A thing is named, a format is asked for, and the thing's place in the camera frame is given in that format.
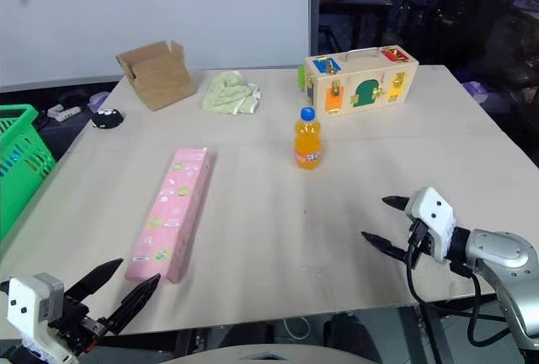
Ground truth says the white partition board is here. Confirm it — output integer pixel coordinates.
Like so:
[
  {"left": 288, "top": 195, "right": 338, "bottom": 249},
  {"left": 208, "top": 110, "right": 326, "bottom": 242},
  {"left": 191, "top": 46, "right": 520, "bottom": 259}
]
[{"left": 0, "top": 0, "right": 312, "bottom": 88}]

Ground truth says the black table leg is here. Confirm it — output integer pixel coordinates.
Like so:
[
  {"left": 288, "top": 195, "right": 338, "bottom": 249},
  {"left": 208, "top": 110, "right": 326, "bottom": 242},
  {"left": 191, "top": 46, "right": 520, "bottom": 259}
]
[{"left": 419, "top": 299, "right": 456, "bottom": 364}]

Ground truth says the light green towel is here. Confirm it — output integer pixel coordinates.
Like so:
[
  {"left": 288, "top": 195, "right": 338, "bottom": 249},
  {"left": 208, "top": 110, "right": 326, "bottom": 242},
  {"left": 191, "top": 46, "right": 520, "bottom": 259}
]
[{"left": 200, "top": 69, "right": 263, "bottom": 116}]

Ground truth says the open brown cardboard box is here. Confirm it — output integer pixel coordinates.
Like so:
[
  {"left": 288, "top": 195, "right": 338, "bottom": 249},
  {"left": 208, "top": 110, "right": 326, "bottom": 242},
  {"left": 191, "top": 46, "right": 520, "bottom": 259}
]
[{"left": 115, "top": 40, "right": 199, "bottom": 113}]

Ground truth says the purple tissue pack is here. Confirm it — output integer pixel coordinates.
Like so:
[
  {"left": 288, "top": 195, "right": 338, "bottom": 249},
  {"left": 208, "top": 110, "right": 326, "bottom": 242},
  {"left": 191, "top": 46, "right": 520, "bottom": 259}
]
[
  {"left": 462, "top": 80, "right": 490, "bottom": 99},
  {"left": 87, "top": 90, "right": 112, "bottom": 109}
]

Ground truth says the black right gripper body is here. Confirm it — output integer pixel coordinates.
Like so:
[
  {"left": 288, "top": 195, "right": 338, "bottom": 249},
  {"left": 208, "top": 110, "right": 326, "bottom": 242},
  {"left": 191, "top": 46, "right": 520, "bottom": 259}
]
[{"left": 405, "top": 218, "right": 437, "bottom": 270}]

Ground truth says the green plastic basket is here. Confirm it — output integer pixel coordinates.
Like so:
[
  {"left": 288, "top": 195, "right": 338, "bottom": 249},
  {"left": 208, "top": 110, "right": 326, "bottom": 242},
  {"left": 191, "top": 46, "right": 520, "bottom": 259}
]
[{"left": 0, "top": 104, "right": 58, "bottom": 244}]

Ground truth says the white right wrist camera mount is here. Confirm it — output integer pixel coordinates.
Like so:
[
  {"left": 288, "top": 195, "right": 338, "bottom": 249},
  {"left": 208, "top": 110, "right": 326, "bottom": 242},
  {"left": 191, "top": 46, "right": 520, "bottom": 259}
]
[{"left": 403, "top": 186, "right": 458, "bottom": 265}]

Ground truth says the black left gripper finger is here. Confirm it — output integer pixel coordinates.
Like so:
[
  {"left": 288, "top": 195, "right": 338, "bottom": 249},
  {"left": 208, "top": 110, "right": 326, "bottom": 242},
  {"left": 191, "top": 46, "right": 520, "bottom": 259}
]
[
  {"left": 65, "top": 258, "right": 125, "bottom": 305},
  {"left": 99, "top": 273, "right": 162, "bottom": 336}
]

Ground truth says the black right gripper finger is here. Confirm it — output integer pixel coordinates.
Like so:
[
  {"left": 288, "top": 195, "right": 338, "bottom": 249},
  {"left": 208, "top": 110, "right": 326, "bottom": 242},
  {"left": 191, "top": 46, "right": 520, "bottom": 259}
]
[
  {"left": 382, "top": 195, "right": 412, "bottom": 213},
  {"left": 360, "top": 231, "right": 410, "bottom": 262}
]

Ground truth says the grey partition post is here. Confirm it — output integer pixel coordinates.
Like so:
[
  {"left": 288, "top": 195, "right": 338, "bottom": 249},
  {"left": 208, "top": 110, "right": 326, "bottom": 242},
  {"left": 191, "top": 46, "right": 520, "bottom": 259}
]
[{"left": 307, "top": 0, "right": 322, "bottom": 58}]

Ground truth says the black plush toy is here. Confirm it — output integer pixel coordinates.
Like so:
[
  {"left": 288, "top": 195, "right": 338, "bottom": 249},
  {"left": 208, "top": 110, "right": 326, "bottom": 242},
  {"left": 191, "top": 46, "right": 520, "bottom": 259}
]
[{"left": 91, "top": 107, "right": 126, "bottom": 131}]

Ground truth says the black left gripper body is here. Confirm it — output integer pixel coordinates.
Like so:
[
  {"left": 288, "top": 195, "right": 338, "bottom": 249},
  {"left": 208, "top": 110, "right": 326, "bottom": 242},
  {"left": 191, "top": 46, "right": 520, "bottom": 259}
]
[{"left": 45, "top": 294, "right": 109, "bottom": 357}]

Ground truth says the wooden lock puzzle box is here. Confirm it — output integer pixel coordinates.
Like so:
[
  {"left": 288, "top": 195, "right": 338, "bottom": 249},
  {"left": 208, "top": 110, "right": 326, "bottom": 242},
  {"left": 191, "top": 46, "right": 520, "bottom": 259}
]
[{"left": 303, "top": 45, "right": 420, "bottom": 120}]

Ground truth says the white power strip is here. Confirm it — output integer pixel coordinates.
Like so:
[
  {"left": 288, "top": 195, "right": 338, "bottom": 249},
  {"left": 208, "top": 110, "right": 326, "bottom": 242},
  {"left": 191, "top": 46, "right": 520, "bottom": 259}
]
[{"left": 46, "top": 103, "right": 83, "bottom": 123}]

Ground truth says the orange soda bottle blue cap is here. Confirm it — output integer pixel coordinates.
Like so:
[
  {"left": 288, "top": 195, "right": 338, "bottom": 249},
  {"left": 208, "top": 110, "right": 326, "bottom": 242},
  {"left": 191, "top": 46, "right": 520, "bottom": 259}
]
[{"left": 293, "top": 105, "right": 323, "bottom": 172}]

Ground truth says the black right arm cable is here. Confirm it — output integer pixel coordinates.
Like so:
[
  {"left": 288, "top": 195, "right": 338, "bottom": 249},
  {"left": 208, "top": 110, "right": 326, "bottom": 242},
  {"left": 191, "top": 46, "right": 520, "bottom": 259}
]
[{"left": 404, "top": 220, "right": 513, "bottom": 348}]

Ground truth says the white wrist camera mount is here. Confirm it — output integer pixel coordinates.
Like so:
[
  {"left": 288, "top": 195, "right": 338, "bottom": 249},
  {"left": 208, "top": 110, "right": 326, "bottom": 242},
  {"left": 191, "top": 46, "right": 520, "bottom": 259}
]
[
  {"left": 403, "top": 186, "right": 458, "bottom": 265},
  {"left": 0, "top": 272, "right": 81, "bottom": 364}
]

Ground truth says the long pink carton box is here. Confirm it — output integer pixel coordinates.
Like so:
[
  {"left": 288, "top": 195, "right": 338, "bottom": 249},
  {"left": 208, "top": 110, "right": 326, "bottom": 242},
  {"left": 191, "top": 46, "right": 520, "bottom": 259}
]
[{"left": 125, "top": 147, "right": 215, "bottom": 285}]

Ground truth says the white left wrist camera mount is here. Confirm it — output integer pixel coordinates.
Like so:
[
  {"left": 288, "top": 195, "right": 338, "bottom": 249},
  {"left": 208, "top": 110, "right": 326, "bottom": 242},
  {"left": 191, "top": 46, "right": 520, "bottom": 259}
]
[{"left": 0, "top": 272, "right": 81, "bottom": 364}]

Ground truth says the thin white cable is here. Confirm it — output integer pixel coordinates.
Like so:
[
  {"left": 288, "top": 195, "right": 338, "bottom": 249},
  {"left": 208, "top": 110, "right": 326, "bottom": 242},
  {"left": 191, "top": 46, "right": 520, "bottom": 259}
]
[{"left": 282, "top": 315, "right": 312, "bottom": 340}]

